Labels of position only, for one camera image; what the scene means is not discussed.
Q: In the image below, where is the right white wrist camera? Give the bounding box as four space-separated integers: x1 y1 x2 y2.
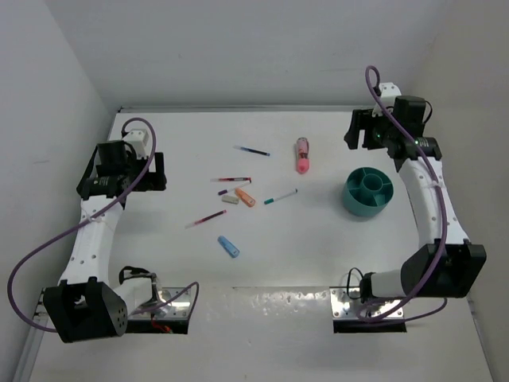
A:
371 82 401 117

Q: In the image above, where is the pink highlighter marker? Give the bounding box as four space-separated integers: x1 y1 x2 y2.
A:
296 137 310 174

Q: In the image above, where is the metal base plate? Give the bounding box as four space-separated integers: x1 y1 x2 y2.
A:
329 286 400 322
131 286 200 320

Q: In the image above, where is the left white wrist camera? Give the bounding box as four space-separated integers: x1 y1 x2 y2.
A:
122 130 150 159

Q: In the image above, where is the blue ink refill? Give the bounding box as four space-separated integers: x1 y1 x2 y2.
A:
233 146 270 157

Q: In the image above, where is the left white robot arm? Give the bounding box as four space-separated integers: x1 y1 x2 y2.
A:
43 136 166 343

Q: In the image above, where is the grey eraser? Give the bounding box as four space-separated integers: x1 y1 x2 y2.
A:
221 194 239 205

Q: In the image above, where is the orange highlighter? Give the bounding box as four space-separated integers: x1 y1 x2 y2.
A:
235 188 256 208

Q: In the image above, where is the blue highlighter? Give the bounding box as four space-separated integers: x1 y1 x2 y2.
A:
218 236 240 259

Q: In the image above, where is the teal round divided organizer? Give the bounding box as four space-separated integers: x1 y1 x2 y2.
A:
341 167 394 218

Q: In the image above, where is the green capped white marker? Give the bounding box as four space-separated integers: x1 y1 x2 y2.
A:
263 189 298 205

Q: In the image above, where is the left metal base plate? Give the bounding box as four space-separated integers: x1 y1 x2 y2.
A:
131 286 200 320

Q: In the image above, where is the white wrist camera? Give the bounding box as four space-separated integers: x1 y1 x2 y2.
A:
371 82 401 117
122 130 150 159

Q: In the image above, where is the dark red ink refill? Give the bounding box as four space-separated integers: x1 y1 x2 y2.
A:
185 209 227 229

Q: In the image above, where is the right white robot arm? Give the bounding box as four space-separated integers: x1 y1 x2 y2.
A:
344 95 487 302

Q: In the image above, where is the purple capped white marker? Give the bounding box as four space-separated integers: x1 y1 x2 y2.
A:
217 181 251 196

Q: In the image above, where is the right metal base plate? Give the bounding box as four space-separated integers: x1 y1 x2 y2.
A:
329 286 400 322

